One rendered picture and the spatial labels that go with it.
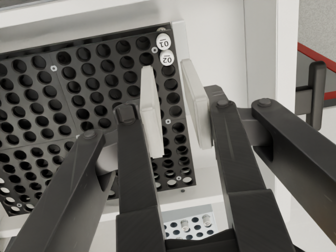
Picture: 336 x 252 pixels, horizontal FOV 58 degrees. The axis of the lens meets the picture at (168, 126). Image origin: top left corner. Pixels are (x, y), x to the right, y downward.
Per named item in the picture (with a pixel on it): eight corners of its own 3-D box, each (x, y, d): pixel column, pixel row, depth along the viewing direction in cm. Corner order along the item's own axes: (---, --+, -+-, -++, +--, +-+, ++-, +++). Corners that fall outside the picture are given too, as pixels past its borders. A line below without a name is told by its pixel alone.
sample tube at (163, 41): (154, 27, 29) (154, 37, 25) (166, 24, 29) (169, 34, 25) (156, 39, 30) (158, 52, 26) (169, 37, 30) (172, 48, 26)
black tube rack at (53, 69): (168, 17, 32) (172, 29, 26) (189, 154, 40) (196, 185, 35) (-36, 55, 33) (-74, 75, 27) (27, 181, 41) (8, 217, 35)
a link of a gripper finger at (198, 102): (193, 100, 15) (208, 98, 15) (179, 59, 21) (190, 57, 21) (200, 151, 16) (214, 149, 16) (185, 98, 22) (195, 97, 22)
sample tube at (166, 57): (158, 40, 30) (159, 52, 26) (170, 39, 30) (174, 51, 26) (158, 52, 31) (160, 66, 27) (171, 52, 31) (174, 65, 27)
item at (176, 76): (172, 28, 27) (172, 29, 26) (195, 182, 35) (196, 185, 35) (151, 32, 27) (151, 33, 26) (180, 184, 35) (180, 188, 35)
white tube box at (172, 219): (209, 195, 54) (213, 211, 51) (217, 228, 58) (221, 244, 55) (142, 211, 55) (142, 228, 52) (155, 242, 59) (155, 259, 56)
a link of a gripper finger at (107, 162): (149, 168, 14) (87, 178, 14) (148, 119, 19) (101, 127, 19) (142, 141, 14) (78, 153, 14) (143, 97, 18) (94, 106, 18)
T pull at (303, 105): (320, 58, 29) (328, 62, 27) (315, 126, 32) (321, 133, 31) (282, 65, 29) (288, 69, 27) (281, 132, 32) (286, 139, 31)
